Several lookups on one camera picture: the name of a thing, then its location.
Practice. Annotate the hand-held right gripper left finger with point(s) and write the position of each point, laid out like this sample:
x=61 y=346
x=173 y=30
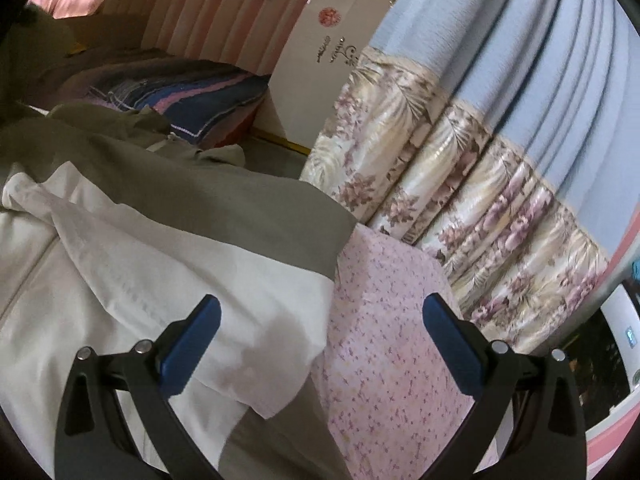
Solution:
x=192 y=350

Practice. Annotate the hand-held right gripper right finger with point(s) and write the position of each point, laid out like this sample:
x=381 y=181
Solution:
x=452 y=345

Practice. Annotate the grey and white jacket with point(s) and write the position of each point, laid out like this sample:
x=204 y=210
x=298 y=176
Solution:
x=150 y=260

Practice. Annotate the pink floral bedsheet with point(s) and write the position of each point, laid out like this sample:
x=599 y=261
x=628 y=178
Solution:
x=390 y=360

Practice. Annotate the dark cabinet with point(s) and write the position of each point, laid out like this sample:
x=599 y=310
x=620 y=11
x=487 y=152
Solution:
x=600 y=375

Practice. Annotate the white appliance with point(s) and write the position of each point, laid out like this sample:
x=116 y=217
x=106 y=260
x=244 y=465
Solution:
x=622 y=325

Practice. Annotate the striped knitted blanket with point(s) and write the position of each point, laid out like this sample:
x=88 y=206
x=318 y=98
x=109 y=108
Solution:
x=200 y=95

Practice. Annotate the blue curtain with floral band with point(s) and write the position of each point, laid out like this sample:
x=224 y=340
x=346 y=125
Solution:
x=525 y=85

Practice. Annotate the white wardrobe with flower decals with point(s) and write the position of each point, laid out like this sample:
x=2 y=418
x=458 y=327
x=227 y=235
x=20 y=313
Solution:
x=310 y=85

